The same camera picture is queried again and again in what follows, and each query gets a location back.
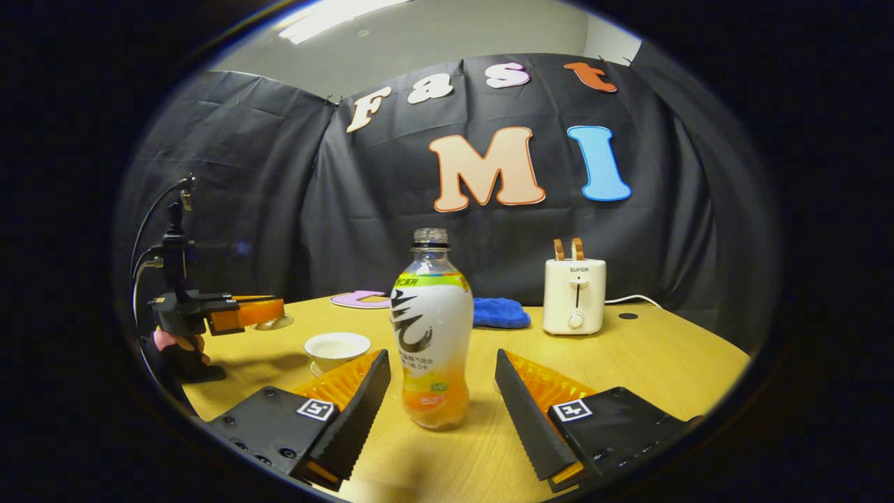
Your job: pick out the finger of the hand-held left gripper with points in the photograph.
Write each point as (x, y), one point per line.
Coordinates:
(244, 313)

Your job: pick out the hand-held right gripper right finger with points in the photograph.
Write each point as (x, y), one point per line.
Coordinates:
(527, 419)

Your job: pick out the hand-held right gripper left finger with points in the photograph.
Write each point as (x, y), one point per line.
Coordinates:
(360, 412)

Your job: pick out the white teacup lid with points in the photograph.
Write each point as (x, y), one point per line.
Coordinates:
(274, 323)

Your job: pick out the white teacup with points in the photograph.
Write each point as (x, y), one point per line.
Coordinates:
(337, 348)

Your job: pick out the clear water bottle white label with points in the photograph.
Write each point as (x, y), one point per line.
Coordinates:
(431, 328)

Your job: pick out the blue towel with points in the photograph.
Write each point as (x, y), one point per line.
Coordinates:
(499, 313)

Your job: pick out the purple paper cutout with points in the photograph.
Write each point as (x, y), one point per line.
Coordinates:
(356, 300)

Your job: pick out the white toaster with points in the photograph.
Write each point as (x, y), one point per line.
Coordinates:
(574, 293)

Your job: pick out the toast slice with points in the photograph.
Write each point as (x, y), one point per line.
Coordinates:
(577, 249)
(559, 249)

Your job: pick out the ceiling light panel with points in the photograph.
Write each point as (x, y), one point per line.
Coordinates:
(335, 17)

